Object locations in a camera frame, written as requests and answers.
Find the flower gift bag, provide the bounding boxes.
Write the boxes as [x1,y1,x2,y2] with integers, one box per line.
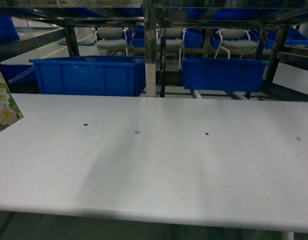
[0,69,24,132]

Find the blue crate lower right shelf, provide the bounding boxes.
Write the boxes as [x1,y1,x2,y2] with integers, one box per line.
[182,57,269,92]

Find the blue crate shelf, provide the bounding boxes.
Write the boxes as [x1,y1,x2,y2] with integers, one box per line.
[30,55,146,97]
[182,57,269,92]

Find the blue crate lower left shelf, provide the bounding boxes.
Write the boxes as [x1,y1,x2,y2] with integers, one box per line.
[30,55,146,97]

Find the grey office chair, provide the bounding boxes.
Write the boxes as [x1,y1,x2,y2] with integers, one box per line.
[95,27,129,56]

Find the stainless steel rack frame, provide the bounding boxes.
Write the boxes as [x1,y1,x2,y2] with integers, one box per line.
[0,0,308,88]

